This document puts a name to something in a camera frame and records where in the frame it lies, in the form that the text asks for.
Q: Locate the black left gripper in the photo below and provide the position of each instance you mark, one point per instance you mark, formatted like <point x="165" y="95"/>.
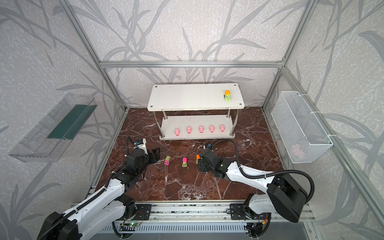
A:
<point x="151" y="156"/>

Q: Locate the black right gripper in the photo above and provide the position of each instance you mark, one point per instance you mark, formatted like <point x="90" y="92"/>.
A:
<point x="202" y="162"/>

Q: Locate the pink green toy truck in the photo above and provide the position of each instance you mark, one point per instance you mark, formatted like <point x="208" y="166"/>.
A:
<point x="167" y="160"/>

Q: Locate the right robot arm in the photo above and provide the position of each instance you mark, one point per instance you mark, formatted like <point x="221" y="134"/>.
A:
<point x="283" y="192"/>

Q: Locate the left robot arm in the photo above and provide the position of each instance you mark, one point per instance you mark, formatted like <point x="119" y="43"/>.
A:
<point x="103" y="207"/>

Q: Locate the white two-tier shelf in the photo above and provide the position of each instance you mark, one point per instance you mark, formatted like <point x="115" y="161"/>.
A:
<point x="196" y="97"/>

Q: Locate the pink toy in basket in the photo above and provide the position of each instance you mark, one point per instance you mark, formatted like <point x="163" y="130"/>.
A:
<point x="297" y="151"/>

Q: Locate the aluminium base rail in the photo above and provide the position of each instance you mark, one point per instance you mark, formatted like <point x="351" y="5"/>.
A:
<point x="188" y="217"/>

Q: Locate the clear plastic wall bin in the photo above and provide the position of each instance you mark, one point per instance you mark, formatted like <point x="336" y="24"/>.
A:
<point x="50" y="138"/>

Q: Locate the white wire wall basket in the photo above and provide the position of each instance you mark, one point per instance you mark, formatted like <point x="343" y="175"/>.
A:
<point x="297" y="123"/>

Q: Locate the aluminium frame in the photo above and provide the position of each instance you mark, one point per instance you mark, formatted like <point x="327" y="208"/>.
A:
<point x="360" y="180"/>

